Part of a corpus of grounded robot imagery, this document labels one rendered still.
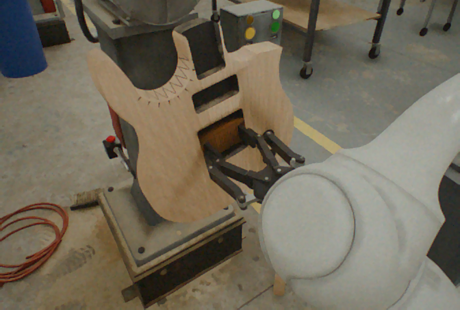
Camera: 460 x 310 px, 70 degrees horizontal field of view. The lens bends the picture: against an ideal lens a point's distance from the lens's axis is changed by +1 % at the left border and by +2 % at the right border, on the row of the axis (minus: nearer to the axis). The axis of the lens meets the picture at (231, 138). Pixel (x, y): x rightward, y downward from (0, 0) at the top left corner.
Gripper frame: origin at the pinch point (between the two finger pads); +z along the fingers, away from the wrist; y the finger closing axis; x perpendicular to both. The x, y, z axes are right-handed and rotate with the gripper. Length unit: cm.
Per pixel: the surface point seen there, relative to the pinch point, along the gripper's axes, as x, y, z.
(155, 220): -65, -15, 48
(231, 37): 1.5, 25.0, 34.0
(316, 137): -117, 109, 80
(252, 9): 7.2, 32.4, 32.5
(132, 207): -66, -20, 62
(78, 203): -87, -42, 105
